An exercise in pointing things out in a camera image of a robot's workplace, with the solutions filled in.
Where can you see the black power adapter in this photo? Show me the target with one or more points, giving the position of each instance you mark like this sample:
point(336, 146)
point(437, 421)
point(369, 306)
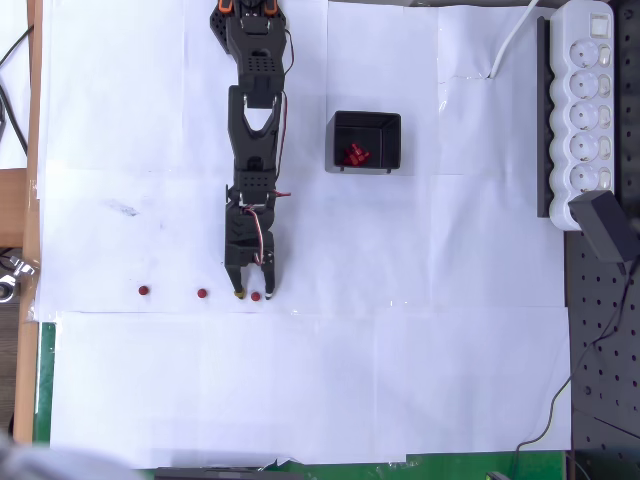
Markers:
point(600, 225)

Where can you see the white power strip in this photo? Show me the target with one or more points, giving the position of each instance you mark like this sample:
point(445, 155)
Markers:
point(582, 115)

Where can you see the black open box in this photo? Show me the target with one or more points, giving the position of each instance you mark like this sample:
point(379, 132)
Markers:
point(350, 127)

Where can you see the blurred grey object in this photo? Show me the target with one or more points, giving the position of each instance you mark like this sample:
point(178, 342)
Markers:
point(50, 462)

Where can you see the black pegboard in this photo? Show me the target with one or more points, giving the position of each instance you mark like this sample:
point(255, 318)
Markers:
point(605, 350)

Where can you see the metal clamp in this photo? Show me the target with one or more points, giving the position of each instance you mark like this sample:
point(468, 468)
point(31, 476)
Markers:
point(15, 275)

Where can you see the white paper table cover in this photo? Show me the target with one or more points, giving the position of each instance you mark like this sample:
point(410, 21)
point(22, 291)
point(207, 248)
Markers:
point(320, 375)

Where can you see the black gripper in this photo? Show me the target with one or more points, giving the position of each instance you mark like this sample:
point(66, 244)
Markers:
point(243, 256)

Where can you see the black camera device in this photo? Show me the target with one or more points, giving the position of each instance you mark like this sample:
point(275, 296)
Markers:
point(225, 473)

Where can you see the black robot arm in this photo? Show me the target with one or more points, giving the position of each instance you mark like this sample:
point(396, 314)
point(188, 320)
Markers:
point(257, 65)

